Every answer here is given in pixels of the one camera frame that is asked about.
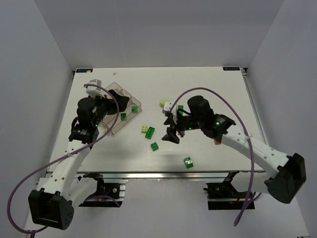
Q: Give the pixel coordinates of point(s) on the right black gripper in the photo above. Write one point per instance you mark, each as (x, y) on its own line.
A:
(177, 125)

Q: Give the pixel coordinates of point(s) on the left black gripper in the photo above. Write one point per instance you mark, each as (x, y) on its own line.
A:
(115, 101)

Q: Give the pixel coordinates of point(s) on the small green lego brick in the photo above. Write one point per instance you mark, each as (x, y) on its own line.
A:
(134, 109)

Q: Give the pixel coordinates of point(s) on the green lego with printed face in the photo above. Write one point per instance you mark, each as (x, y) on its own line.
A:
(123, 116)

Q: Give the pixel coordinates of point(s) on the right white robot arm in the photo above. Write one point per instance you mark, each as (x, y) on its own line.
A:
(283, 175)

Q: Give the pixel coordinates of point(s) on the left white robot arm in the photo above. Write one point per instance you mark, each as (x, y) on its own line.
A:
(54, 203)

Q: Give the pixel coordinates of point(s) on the clear compartment organizer tray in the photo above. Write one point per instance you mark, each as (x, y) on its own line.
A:
(109, 119)

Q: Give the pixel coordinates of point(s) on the upturned green 2x4 lego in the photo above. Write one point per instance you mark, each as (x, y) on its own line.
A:
(150, 133)

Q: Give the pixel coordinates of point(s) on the green 2x2 lego brick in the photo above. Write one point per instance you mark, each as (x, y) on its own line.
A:
(154, 146)

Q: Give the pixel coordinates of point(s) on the light yellow 2x2 lego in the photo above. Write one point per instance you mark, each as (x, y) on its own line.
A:
(144, 129)

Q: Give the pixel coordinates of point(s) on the light yellow-green curved lego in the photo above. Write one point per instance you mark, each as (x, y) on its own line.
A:
(162, 102)

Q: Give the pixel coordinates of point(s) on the green lego with eyes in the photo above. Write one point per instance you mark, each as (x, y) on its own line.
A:
(188, 162)

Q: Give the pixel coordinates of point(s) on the upturned orange lego plate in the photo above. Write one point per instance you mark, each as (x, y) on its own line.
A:
(217, 142)

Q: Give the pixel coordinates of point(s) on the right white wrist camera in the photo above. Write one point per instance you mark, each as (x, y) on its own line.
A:
(169, 107)

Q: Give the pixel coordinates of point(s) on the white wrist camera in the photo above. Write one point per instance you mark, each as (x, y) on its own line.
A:
(95, 90)
(169, 107)

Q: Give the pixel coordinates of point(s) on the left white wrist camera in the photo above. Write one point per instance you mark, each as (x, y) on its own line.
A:
(95, 90)

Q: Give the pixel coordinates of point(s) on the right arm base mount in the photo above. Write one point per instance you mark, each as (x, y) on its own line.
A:
(226, 190)

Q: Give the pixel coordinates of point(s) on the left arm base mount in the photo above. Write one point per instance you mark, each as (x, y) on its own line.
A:
(109, 193)

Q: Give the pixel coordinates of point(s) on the aluminium table edge rail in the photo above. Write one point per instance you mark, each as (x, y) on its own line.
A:
(260, 119)

